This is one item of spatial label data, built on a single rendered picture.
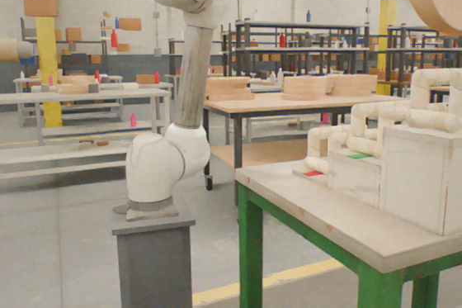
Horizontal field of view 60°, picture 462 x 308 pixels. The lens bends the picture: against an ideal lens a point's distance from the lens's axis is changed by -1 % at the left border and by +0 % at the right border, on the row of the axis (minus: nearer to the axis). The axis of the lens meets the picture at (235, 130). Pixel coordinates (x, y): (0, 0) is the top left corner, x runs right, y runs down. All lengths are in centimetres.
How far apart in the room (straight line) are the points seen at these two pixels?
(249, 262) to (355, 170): 45
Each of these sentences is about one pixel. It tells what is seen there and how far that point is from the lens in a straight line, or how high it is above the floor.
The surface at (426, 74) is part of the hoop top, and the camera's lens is 84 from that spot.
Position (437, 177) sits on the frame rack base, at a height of 103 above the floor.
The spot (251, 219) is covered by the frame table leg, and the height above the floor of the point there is 80.
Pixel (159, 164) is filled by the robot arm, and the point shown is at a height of 89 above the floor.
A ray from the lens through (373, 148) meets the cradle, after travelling 90.
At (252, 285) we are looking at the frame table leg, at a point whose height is 60.
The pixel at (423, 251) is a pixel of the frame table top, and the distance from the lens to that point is 76.
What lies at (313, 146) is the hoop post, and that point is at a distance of 109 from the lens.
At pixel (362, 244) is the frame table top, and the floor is 93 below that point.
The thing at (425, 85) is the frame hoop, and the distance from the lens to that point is 84.
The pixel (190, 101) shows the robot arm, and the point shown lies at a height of 108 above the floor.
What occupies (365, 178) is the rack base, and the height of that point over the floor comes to 99.
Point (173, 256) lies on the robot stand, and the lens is 147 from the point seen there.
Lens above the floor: 123
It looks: 10 degrees down
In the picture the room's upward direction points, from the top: 1 degrees counter-clockwise
